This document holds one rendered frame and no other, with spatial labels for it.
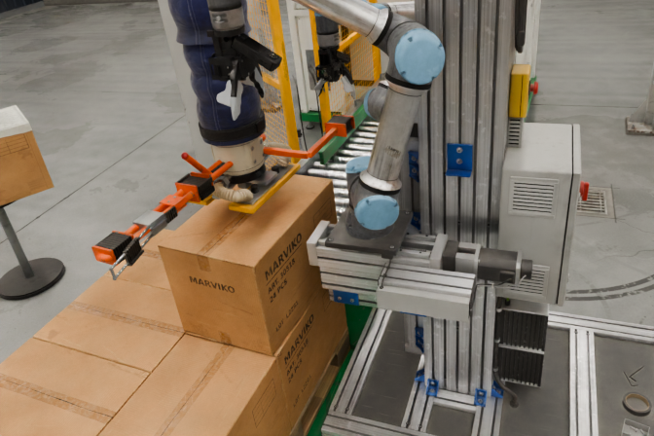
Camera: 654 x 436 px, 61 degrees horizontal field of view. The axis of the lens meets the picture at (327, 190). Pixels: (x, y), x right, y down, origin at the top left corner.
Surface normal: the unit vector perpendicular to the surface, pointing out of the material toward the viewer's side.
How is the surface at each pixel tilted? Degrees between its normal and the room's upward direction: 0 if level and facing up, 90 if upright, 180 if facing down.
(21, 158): 90
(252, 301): 90
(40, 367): 0
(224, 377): 0
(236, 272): 90
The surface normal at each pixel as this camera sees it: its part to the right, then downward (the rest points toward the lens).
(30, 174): 0.59, 0.34
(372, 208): 0.07, 0.59
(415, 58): 0.12, 0.37
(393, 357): -0.11, -0.87
